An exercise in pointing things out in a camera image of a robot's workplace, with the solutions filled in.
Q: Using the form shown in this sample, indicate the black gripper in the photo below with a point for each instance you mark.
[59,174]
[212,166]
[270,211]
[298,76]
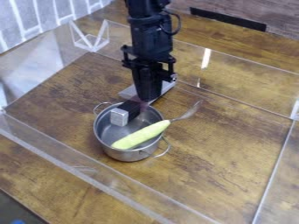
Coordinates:
[149,57]

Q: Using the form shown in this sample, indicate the silver metal pot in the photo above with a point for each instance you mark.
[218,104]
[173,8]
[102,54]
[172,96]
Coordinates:
[107,133]

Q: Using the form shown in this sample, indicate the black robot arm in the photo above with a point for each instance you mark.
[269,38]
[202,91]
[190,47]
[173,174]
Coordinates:
[147,8]

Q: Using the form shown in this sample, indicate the silver block with dark bands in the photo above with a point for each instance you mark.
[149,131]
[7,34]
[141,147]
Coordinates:
[130,108]

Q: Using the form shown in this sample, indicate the clear acrylic corner bracket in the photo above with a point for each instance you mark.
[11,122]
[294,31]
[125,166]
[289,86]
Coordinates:
[87,41]

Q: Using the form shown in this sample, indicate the black strip on wall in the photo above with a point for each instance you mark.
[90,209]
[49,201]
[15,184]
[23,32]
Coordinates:
[229,19]

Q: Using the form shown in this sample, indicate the clear acrylic enclosure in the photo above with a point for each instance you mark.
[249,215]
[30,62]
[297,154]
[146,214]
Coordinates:
[232,169]

